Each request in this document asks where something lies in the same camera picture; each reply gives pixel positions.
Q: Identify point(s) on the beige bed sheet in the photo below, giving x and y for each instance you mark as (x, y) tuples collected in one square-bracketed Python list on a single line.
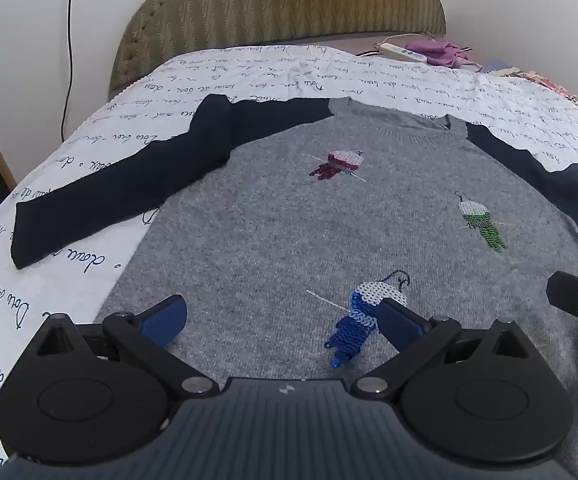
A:
[(354, 45)]

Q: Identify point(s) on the olive padded headboard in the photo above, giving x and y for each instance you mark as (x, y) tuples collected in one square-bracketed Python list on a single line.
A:
[(279, 5)]

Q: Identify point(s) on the colourful patterned cloth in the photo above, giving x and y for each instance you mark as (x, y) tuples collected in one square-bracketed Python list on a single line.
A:
[(544, 82)]

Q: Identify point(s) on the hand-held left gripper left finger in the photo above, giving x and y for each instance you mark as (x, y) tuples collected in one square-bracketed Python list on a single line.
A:
[(165, 321)]

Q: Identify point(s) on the purple cloth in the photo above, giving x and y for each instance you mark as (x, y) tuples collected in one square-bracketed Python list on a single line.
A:
[(444, 52)]

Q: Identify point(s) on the blue book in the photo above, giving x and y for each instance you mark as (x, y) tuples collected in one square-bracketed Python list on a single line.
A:
[(495, 66)]

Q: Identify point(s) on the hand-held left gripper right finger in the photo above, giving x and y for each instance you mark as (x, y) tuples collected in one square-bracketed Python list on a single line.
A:
[(398, 318)]

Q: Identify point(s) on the white script-printed blanket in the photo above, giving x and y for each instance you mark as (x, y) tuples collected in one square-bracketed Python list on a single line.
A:
[(279, 77)]

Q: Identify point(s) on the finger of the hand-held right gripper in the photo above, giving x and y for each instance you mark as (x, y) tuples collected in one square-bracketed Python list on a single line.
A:
[(576, 295)]

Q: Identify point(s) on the white power strip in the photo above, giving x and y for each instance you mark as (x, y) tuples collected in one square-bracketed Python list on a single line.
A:
[(403, 53)]

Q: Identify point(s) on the grey sweater with navy sleeves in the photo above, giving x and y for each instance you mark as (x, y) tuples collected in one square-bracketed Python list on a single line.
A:
[(279, 240)]

